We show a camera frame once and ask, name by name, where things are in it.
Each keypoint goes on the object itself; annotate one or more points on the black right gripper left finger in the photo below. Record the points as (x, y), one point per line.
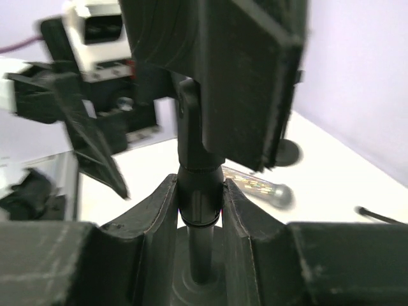
(128, 261)

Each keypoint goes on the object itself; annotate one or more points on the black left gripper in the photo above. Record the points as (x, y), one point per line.
(99, 107)

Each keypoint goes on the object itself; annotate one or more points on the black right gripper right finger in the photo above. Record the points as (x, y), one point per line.
(309, 263)

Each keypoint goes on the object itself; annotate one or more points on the silver glitter microphone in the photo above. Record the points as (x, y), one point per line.
(277, 195)

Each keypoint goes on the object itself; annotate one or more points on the black tripod shock-mount stand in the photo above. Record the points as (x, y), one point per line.
(367, 213)

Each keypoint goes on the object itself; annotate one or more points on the round-base mic stand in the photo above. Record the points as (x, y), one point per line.
(240, 62)
(288, 152)

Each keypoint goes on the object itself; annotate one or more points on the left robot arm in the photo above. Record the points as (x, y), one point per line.
(40, 174)

